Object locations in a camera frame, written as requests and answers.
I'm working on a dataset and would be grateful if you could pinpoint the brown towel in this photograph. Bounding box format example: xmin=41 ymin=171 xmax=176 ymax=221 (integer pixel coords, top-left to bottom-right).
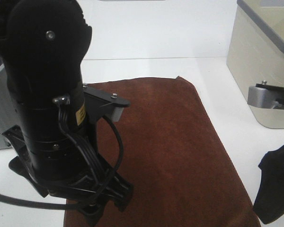
xmin=62 ymin=76 xmax=261 ymax=227

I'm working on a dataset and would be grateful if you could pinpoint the beige plastic bin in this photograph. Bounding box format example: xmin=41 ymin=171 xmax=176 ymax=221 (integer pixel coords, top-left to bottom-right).
xmin=227 ymin=0 xmax=284 ymax=129

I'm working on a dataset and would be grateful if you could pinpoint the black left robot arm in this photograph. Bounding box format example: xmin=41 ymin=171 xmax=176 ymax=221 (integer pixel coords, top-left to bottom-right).
xmin=0 ymin=0 xmax=133 ymax=227

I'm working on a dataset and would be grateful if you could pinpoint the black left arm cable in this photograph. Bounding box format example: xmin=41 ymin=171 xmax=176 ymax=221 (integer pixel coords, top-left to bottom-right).
xmin=0 ymin=94 xmax=124 ymax=211

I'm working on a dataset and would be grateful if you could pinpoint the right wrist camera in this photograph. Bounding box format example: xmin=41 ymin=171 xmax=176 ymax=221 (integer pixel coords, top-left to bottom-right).
xmin=247 ymin=81 xmax=284 ymax=110

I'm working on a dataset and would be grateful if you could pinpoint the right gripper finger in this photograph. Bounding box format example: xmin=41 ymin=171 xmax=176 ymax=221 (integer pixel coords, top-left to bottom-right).
xmin=253 ymin=145 xmax=284 ymax=224

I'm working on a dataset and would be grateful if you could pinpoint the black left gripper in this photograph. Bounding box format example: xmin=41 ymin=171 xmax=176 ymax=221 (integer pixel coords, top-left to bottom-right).
xmin=3 ymin=125 xmax=133 ymax=227

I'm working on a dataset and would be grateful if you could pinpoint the grey perforated laundry basket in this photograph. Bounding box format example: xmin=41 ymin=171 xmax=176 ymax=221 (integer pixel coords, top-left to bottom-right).
xmin=0 ymin=63 xmax=17 ymax=149

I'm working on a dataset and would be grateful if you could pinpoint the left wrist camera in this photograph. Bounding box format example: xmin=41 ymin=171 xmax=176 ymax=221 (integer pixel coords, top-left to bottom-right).
xmin=83 ymin=83 xmax=131 ymax=124

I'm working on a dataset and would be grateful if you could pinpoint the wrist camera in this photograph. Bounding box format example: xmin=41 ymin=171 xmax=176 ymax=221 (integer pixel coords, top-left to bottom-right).
xmin=247 ymin=81 xmax=284 ymax=110
xmin=83 ymin=83 xmax=131 ymax=124

